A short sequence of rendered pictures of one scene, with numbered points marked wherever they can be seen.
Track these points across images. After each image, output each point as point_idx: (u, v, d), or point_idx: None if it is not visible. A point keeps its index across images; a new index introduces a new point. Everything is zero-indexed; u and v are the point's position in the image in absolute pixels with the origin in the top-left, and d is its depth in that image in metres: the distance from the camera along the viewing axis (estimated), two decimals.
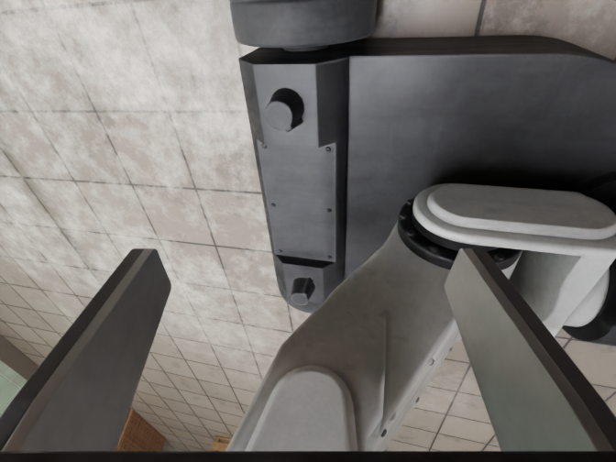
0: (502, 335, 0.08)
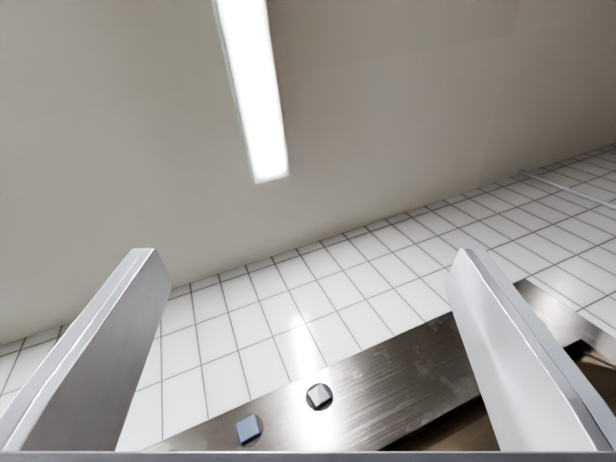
0: (502, 335, 0.08)
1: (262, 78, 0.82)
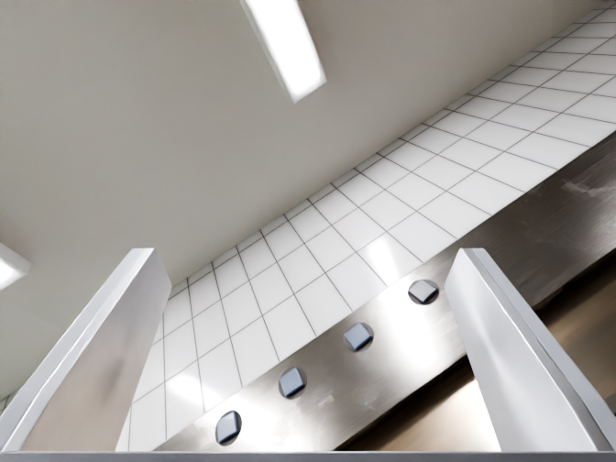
0: (502, 335, 0.08)
1: None
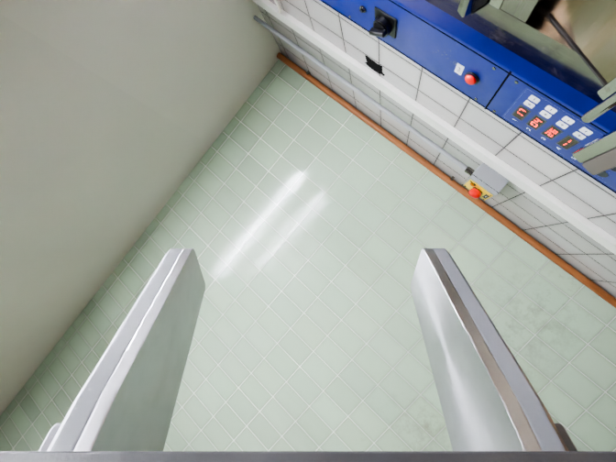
0: (454, 335, 0.08)
1: None
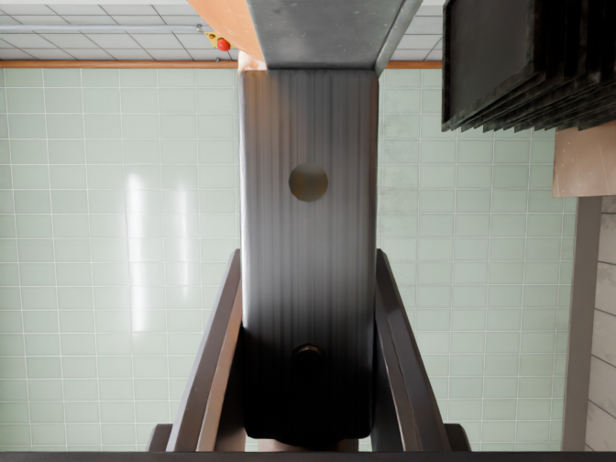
0: None
1: None
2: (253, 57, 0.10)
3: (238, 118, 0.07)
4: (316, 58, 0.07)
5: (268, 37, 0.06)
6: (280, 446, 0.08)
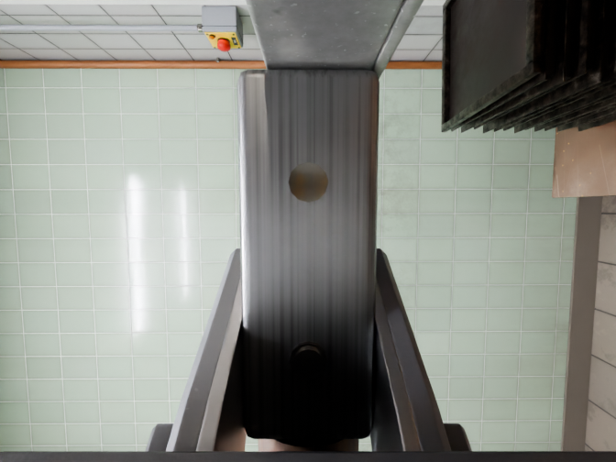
0: None
1: None
2: None
3: (238, 118, 0.07)
4: (316, 58, 0.07)
5: (268, 37, 0.06)
6: (280, 446, 0.08)
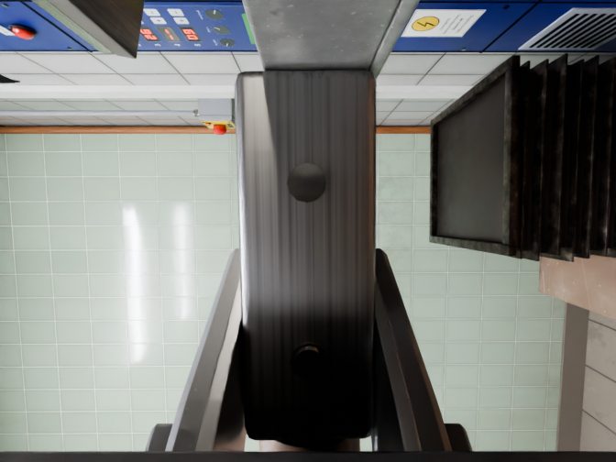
0: None
1: None
2: None
3: (236, 119, 0.07)
4: (313, 59, 0.07)
5: (265, 38, 0.06)
6: (281, 447, 0.08)
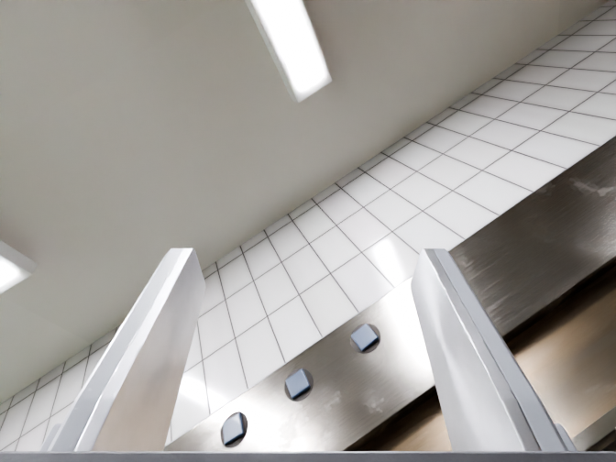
0: (454, 335, 0.08)
1: None
2: None
3: None
4: None
5: None
6: None
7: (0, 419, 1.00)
